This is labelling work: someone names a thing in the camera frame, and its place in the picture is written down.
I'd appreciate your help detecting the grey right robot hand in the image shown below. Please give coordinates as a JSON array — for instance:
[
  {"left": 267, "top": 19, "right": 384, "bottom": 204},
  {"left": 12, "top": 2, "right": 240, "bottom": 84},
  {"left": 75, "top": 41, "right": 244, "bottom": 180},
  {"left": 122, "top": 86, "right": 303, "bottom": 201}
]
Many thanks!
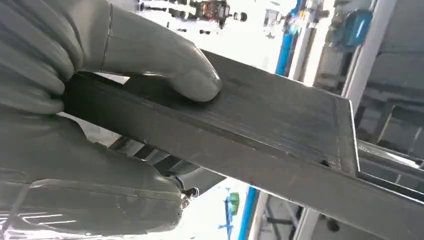
[{"left": 0, "top": 0, "right": 222, "bottom": 238}]

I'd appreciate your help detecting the green tag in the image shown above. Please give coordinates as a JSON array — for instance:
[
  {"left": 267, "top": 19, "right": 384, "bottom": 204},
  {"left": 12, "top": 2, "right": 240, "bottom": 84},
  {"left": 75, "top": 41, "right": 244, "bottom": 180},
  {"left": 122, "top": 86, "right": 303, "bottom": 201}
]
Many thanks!
[{"left": 228, "top": 192, "right": 240, "bottom": 217}]

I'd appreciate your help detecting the blue pole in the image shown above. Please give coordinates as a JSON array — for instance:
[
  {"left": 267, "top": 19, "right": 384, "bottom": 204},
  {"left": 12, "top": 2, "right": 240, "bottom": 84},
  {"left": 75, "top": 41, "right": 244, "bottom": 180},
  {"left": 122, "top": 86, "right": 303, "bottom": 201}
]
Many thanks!
[{"left": 237, "top": 0, "right": 306, "bottom": 240}]

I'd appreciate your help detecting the white pillar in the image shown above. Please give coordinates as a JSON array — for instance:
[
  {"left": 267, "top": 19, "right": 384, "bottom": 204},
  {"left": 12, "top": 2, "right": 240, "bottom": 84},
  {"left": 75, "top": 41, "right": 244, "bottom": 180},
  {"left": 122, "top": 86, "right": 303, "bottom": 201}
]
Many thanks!
[{"left": 341, "top": 0, "right": 399, "bottom": 112}]

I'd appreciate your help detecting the teal box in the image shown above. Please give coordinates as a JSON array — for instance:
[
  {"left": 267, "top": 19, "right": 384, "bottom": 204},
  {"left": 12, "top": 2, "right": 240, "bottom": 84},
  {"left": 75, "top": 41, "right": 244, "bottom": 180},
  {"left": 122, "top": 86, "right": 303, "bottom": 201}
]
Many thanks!
[{"left": 343, "top": 9, "right": 374, "bottom": 48}]

